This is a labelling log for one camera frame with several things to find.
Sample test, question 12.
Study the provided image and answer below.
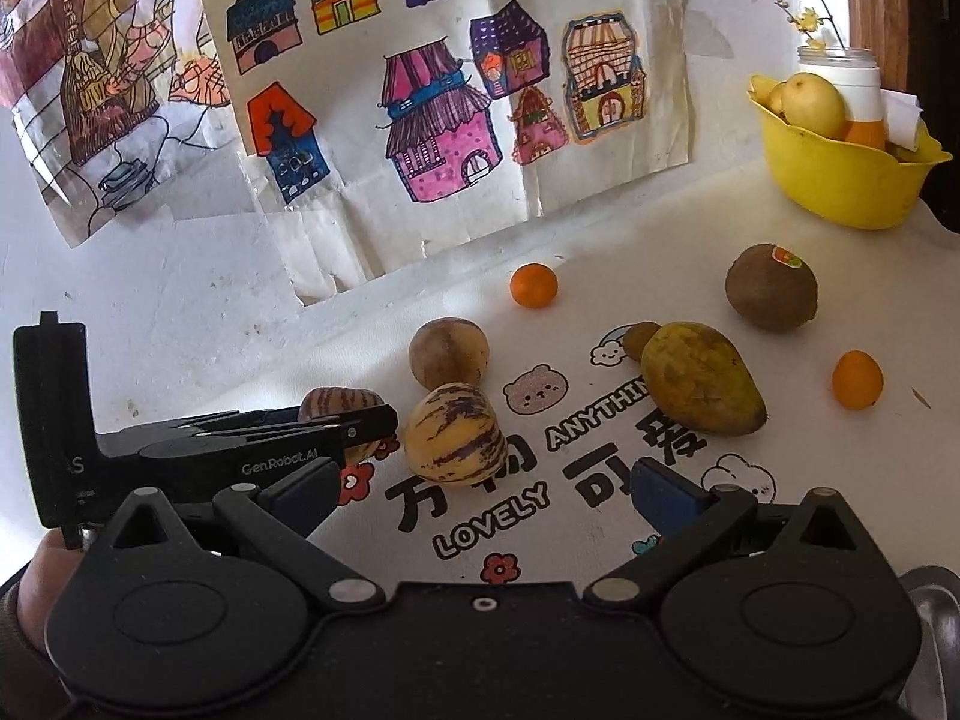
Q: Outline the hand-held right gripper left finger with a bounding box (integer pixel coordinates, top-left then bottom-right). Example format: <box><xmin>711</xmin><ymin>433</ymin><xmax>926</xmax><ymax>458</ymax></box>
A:
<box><xmin>86</xmin><ymin>457</ymin><xmax>387</xmax><ymax>612</ymax></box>

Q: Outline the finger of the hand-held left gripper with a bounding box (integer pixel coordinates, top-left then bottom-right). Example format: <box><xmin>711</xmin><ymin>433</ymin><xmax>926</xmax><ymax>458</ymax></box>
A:
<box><xmin>105</xmin><ymin>403</ymin><xmax>400</xmax><ymax>445</ymax></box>

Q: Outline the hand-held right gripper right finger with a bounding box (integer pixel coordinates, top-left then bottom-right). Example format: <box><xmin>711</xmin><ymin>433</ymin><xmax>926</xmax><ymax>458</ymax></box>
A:
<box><xmin>585</xmin><ymin>457</ymin><xmax>890</xmax><ymax>612</ymax></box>

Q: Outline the brown striped pepino melon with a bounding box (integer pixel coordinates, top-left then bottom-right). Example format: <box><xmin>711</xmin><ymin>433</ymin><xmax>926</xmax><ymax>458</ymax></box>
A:
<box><xmin>298</xmin><ymin>387</ymin><xmax>385</xmax><ymax>466</ymax></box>

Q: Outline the small kiwi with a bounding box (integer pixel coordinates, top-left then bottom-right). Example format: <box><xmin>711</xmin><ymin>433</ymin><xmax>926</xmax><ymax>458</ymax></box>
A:
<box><xmin>622</xmin><ymin>321</ymin><xmax>662</xmax><ymax>361</ymax></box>

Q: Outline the oval small orange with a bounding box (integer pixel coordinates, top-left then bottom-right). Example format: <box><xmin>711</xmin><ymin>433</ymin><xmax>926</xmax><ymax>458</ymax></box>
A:
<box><xmin>831</xmin><ymin>349</ymin><xmax>884</xmax><ymax>411</ymax></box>

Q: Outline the person's left forearm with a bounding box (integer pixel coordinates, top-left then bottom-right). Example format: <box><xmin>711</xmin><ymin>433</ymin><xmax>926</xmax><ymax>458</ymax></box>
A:
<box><xmin>0</xmin><ymin>577</ymin><xmax>72</xmax><ymax>720</ymax></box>

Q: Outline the person's left hand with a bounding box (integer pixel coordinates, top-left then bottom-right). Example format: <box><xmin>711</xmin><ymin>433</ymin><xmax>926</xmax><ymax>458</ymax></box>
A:
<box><xmin>15</xmin><ymin>531</ymin><xmax>92</xmax><ymax>653</ymax></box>

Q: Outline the yellow striped pepino melon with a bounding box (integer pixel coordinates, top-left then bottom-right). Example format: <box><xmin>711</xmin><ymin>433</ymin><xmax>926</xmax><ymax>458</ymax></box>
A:
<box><xmin>403</xmin><ymin>382</ymin><xmax>509</xmax><ymax>487</ymax></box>

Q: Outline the brown passion fruit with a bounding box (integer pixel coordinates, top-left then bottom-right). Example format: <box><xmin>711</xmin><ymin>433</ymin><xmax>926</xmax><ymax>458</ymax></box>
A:
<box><xmin>409</xmin><ymin>317</ymin><xmax>491</xmax><ymax>391</ymax></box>

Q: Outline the yellow mango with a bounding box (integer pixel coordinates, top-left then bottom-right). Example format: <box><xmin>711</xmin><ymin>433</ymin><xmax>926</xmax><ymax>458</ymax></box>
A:
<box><xmin>640</xmin><ymin>321</ymin><xmax>768</xmax><ymax>437</ymax></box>

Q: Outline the round small tangerine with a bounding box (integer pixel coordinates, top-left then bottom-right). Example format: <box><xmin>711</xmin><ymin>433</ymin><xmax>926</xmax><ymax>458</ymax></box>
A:
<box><xmin>510</xmin><ymin>262</ymin><xmax>560</xmax><ymax>309</ymax></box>

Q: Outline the large kiwi with sticker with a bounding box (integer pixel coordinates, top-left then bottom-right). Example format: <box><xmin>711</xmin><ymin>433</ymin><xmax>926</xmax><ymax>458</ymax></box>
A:
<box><xmin>724</xmin><ymin>244</ymin><xmax>818</xmax><ymax>332</ymax></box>

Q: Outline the silver metal object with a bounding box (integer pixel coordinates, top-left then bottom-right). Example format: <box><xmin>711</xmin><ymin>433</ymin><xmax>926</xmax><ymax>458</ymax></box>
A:
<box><xmin>900</xmin><ymin>566</ymin><xmax>960</xmax><ymax>720</ymax></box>

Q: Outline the yellow plastic bowl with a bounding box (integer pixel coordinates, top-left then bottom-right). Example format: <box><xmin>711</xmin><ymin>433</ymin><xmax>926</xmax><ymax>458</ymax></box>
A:
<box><xmin>746</xmin><ymin>75</ymin><xmax>953</xmax><ymax>230</ymax></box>

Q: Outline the large figure drawing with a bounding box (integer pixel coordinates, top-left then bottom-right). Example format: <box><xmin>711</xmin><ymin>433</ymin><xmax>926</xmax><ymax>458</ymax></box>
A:
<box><xmin>0</xmin><ymin>0</ymin><xmax>233</xmax><ymax>248</ymax></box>

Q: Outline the colourful houses drawing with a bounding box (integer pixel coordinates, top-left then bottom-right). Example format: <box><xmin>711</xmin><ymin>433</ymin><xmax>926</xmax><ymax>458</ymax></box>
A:
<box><xmin>191</xmin><ymin>0</ymin><xmax>695</xmax><ymax>308</ymax></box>

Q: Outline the small yellow pear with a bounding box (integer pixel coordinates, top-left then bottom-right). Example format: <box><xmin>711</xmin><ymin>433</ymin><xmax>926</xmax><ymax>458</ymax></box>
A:
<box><xmin>750</xmin><ymin>75</ymin><xmax>785</xmax><ymax>118</ymax></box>

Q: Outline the large yellow pear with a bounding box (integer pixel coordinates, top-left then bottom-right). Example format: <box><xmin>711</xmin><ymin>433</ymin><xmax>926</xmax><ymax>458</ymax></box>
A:
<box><xmin>780</xmin><ymin>73</ymin><xmax>848</xmax><ymax>140</ymax></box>

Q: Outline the white folded paper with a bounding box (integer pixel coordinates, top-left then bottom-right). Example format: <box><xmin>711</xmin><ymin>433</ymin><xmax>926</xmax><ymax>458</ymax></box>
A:
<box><xmin>881</xmin><ymin>86</ymin><xmax>928</xmax><ymax>152</ymax></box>

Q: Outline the white glass jar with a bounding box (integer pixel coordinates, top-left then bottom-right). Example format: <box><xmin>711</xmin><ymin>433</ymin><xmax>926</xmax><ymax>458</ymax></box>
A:
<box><xmin>796</xmin><ymin>45</ymin><xmax>884</xmax><ymax>125</ymax></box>

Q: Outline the yellow flower twig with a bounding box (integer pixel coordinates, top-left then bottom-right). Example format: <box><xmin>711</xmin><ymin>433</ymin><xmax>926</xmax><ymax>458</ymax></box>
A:
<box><xmin>776</xmin><ymin>0</ymin><xmax>845</xmax><ymax>55</ymax></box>

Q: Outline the wooden door frame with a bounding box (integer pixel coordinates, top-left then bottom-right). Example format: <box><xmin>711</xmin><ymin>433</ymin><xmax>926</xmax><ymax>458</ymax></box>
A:
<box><xmin>840</xmin><ymin>0</ymin><xmax>912</xmax><ymax>91</ymax></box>

